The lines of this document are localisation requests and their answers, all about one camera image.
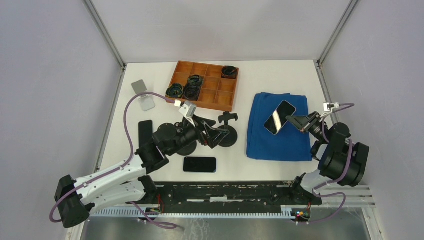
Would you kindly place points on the silver metal phone stand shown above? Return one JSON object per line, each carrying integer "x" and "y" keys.
{"x": 146, "y": 102}

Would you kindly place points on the rolled tie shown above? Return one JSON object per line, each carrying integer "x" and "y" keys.
{"x": 229, "y": 72}
{"x": 191, "y": 92}
{"x": 175, "y": 90}
{"x": 195, "y": 80}

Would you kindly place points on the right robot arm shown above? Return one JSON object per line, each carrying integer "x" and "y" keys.
{"x": 340, "y": 160}

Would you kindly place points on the aluminium frame post left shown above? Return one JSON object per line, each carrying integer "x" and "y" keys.
{"x": 92, "y": 10}

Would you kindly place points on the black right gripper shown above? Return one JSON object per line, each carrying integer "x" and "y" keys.
{"x": 300, "y": 121}

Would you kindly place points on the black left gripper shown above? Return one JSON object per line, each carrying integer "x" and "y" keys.
{"x": 212, "y": 137}

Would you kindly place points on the rolled tie centre top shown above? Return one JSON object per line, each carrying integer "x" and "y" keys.
{"x": 195, "y": 80}

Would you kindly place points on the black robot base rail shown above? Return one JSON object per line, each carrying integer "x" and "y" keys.
{"x": 227, "y": 197}

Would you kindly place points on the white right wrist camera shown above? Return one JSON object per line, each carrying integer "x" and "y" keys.
{"x": 330, "y": 107}

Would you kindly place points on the wooden compartment tray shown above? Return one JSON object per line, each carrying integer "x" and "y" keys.
{"x": 216, "y": 93}

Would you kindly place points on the rolled tie front centre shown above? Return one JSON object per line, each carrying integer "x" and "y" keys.
{"x": 191, "y": 92}

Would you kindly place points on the black phone stand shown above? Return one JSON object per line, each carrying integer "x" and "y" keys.
{"x": 232, "y": 136}
{"x": 187, "y": 148}

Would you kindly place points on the white toothed cable duct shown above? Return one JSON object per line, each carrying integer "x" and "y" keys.
{"x": 133, "y": 212}

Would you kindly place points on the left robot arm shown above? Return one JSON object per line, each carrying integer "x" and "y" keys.
{"x": 129, "y": 180}

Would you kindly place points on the aluminium frame post right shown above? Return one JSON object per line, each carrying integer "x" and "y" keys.
{"x": 337, "y": 31}

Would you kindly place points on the blue cloth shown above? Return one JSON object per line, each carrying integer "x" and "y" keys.
{"x": 289, "y": 145}

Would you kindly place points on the rolled tie front left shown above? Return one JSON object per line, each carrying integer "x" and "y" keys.
{"x": 175, "y": 90}

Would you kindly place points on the black phone under left arm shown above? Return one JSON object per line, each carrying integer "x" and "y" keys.
{"x": 145, "y": 132}

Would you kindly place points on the aluminium frame post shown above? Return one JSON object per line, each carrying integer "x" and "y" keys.
{"x": 92, "y": 10}
{"x": 337, "y": 31}

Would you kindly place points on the black phone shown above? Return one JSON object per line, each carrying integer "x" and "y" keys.
{"x": 278, "y": 119}
{"x": 202, "y": 164}

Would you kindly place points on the rolled tie back right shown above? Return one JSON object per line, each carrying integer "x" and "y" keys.
{"x": 229, "y": 72}

